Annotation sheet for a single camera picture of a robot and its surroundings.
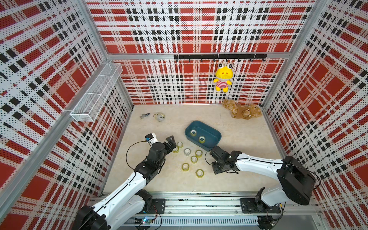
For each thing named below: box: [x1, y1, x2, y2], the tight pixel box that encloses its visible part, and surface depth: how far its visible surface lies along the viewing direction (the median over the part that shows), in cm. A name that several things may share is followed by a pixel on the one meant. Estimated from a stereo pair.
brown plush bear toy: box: [222, 98, 263, 120], surface depth 107 cm
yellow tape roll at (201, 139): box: [198, 136, 206, 144], surface depth 100 cm
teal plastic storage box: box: [184, 120, 222, 151], surface depth 103 cm
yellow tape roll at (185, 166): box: [181, 162, 190, 172], surface depth 89 cm
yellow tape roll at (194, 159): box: [190, 155, 198, 164], surface depth 92 cm
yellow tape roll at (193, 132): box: [190, 129, 197, 137], surface depth 104 cm
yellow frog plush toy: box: [213, 62, 234, 93], surface depth 95 cm
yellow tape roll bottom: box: [195, 168, 205, 179], surface depth 86 cm
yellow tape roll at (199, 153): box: [195, 149, 203, 158], surface depth 95 cm
